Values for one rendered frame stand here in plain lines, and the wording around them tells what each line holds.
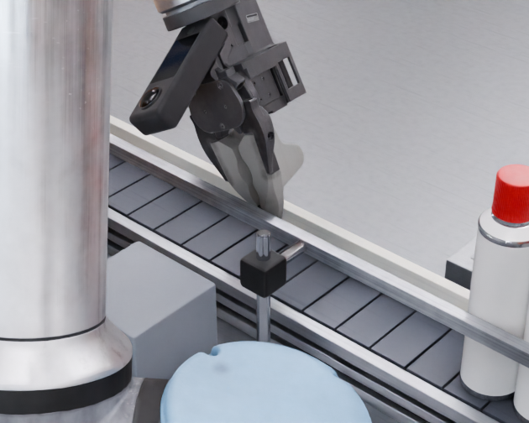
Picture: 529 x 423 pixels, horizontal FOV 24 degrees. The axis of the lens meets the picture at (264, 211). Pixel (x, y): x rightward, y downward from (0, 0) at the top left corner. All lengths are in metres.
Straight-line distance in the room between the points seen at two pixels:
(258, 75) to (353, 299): 0.22
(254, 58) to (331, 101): 0.44
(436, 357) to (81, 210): 0.50
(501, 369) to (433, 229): 0.33
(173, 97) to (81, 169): 0.42
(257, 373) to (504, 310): 0.34
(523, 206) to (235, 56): 0.33
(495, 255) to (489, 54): 0.76
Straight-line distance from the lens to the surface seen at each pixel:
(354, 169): 1.40
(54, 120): 0.62
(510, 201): 0.93
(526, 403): 1.01
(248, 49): 1.13
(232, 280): 1.15
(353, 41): 1.68
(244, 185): 1.13
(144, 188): 1.28
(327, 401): 0.67
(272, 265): 1.01
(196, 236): 1.20
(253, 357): 0.69
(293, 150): 1.14
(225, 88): 1.09
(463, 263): 1.18
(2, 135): 0.62
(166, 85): 1.06
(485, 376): 1.02
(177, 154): 1.26
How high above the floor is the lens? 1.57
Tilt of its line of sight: 34 degrees down
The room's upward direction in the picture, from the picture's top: straight up
